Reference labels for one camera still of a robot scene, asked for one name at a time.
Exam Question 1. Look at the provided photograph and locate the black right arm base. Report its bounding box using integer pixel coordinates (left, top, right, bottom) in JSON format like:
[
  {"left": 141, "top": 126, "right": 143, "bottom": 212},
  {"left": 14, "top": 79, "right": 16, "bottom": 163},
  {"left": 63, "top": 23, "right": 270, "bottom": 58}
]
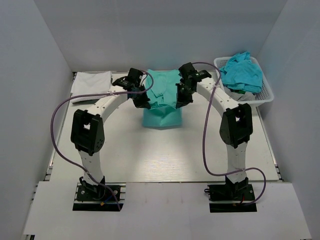
[{"left": 204, "top": 177, "right": 257, "bottom": 213}]

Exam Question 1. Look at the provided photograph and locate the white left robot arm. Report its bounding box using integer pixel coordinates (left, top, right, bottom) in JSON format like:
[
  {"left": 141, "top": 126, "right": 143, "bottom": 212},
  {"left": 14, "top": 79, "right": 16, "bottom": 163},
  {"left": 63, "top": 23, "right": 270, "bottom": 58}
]
[{"left": 70, "top": 68, "right": 151, "bottom": 200}]

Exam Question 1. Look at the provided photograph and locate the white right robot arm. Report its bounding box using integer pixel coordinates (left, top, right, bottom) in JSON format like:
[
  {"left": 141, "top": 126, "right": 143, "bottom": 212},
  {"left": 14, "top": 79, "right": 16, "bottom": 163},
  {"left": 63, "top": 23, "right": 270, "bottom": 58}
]
[{"left": 176, "top": 62, "right": 253, "bottom": 200}]

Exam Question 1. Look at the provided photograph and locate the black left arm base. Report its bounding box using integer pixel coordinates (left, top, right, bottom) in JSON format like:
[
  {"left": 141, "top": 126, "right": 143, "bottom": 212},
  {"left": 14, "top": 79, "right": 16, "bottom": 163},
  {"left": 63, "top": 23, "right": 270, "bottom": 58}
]
[{"left": 72, "top": 177, "right": 126, "bottom": 212}]

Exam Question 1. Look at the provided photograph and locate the folded white t-shirt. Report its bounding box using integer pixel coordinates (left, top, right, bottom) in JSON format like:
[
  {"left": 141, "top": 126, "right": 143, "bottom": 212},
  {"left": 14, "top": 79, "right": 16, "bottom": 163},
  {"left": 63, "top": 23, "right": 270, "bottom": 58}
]
[{"left": 71, "top": 71, "right": 112, "bottom": 96}]

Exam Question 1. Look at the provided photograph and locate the blue t-shirt in basket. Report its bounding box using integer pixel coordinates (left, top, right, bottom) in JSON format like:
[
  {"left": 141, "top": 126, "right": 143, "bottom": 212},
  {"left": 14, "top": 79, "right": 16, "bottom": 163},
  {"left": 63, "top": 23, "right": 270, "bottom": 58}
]
[{"left": 219, "top": 51, "right": 263, "bottom": 94}]

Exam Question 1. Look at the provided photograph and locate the grey t-shirt in basket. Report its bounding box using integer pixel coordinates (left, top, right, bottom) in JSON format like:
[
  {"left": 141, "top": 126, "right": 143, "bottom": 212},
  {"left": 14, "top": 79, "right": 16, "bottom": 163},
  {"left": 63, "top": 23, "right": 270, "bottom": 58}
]
[{"left": 229, "top": 91, "right": 256, "bottom": 102}]

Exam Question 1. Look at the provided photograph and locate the white plastic laundry basket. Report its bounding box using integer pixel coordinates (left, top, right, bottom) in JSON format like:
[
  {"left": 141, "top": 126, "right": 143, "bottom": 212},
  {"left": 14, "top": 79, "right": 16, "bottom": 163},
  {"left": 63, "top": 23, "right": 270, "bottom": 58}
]
[{"left": 213, "top": 56, "right": 274, "bottom": 107}]

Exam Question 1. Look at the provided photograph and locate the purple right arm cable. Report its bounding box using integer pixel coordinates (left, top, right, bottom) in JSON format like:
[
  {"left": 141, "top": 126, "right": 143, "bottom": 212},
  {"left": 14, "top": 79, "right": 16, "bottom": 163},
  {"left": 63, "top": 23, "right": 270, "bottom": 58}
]
[{"left": 189, "top": 61, "right": 267, "bottom": 207}]

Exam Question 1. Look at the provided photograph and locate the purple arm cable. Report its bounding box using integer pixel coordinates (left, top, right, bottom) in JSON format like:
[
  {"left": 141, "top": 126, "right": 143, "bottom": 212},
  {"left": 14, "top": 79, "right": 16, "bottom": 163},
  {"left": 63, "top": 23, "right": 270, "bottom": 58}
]
[
  {"left": 189, "top": 61, "right": 267, "bottom": 207},
  {"left": 50, "top": 70, "right": 155, "bottom": 210}
]

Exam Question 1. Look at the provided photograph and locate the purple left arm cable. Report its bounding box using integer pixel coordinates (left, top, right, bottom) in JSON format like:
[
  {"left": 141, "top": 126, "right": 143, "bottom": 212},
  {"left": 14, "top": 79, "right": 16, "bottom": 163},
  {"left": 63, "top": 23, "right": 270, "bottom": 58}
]
[{"left": 50, "top": 70, "right": 155, "bottom": 210}]

